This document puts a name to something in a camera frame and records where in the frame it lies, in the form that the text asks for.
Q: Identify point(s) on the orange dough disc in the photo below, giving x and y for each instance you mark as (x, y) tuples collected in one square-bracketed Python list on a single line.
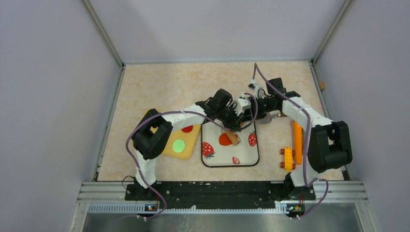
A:
[(224, 140)]

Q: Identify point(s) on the small wooden corner stopper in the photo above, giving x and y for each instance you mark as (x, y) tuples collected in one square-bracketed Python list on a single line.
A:
[(321, 85)]

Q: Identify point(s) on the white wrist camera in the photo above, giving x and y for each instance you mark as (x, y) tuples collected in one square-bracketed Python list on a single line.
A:
[(257, 89), (242, 104)]

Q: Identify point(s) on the yellow red toy block car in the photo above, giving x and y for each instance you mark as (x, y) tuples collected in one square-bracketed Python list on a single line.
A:
[(287, 164)]

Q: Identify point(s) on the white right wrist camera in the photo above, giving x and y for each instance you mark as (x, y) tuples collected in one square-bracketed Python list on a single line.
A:
[(257, 89)]

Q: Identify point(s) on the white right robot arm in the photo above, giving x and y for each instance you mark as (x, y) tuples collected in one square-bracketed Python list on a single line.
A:
[(327, 143)]

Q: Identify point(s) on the orange toy microphone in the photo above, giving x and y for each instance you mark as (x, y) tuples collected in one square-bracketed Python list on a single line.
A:
[(298, 143)]

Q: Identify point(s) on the white strawberry enamel tray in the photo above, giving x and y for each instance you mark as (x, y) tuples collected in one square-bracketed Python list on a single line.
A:
[(213, 155)]

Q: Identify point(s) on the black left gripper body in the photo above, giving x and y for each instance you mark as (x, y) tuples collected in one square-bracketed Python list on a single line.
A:
[(227, 115)]

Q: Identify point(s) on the yellow plastic tray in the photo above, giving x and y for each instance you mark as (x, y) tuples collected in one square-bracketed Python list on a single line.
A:
[(169, 133)]

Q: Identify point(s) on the steel scraper wooden handle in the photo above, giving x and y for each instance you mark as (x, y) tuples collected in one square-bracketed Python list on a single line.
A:
[(269, 118)]

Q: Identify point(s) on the red dough disc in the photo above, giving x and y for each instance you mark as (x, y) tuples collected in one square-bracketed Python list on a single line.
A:
[(187, 129)]

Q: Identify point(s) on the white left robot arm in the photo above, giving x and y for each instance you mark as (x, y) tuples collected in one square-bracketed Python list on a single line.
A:
[(145, 175)]

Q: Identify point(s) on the wooden pastry roller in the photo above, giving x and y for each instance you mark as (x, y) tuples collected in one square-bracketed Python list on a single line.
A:
[(232, 137)]

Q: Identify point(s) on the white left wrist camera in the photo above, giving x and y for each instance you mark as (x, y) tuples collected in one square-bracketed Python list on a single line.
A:
[(242, 104)]

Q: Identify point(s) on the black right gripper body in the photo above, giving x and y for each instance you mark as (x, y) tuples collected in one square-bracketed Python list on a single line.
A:
[(264, 106)]

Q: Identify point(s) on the green dough disc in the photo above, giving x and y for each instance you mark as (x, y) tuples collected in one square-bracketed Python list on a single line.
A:
[(178, 146)]

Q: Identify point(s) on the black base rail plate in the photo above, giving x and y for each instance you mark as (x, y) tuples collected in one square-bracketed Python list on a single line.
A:
[(219, 195)]

